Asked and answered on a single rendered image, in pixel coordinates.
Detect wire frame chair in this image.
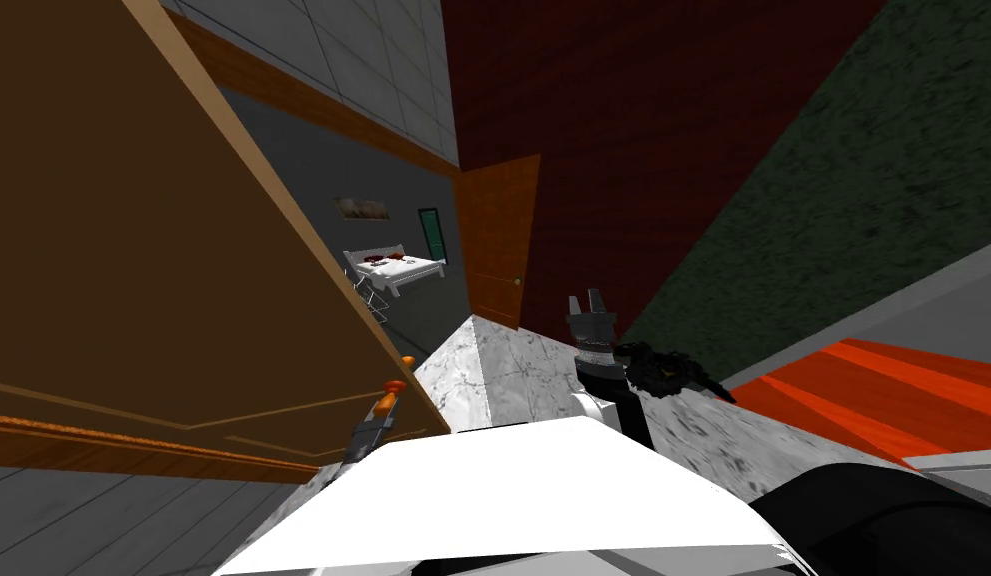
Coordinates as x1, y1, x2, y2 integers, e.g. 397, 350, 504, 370
346, 267, 391, 325

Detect brown door leaf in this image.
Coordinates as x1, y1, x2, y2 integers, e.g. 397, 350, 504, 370
0, 0, 453, 486

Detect white bed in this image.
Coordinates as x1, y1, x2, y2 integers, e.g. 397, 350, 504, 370
342, 243, 448, 299

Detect wall picture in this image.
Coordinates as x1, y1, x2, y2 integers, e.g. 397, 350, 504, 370
334, 196, 392, 222

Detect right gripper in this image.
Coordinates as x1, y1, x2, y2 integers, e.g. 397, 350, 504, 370
565, 288, 619, 349

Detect orange striped rug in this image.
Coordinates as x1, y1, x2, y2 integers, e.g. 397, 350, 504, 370
725, 336, 991, 473

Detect black ragged object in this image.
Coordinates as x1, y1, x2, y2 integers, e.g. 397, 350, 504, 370
613, 341, 738, 405

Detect reddish wooden door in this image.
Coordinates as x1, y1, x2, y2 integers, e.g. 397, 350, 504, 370
452, 153, 543, 332

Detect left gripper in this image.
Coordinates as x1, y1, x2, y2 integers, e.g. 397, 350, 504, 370
352, 406, 399, 451

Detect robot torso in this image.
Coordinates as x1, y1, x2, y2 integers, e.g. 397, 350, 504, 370
213, 415, 818, 576

